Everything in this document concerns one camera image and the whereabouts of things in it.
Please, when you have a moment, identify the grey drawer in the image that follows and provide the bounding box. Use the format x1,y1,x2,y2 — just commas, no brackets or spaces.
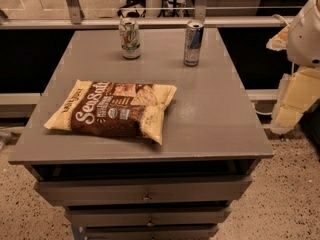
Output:
65,207,231,227
85,224,218,240
34,176,252,206

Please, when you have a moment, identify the middle grey drawer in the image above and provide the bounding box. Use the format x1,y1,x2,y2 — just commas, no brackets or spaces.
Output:
65,207,231,227

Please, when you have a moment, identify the blue silver energy drink can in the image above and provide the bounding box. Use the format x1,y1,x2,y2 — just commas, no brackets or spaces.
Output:
184,20,204,66

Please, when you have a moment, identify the bottom grey drawer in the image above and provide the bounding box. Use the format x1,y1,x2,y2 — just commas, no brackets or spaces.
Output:
85,224,218,240

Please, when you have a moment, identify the sea salt chips bag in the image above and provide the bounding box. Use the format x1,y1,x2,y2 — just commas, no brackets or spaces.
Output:
45,80,177,144

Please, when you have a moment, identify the white cable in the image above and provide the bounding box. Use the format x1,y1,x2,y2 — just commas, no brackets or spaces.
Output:
271,13,290,27

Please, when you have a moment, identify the grey drawer cabinet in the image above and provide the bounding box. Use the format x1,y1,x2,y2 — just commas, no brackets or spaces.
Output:
11,29,272,240

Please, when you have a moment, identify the green 7up can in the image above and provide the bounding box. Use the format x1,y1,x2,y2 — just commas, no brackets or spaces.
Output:
119,18,141,59

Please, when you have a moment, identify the metal railing frame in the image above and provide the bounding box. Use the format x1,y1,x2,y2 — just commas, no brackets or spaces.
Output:
0,0,293,29

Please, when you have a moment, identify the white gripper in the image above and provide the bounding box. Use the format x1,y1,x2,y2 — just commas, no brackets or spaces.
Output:
266,0,320,135

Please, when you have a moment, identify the top grey drawer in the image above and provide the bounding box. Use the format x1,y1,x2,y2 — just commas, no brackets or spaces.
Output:
34,176,252,206

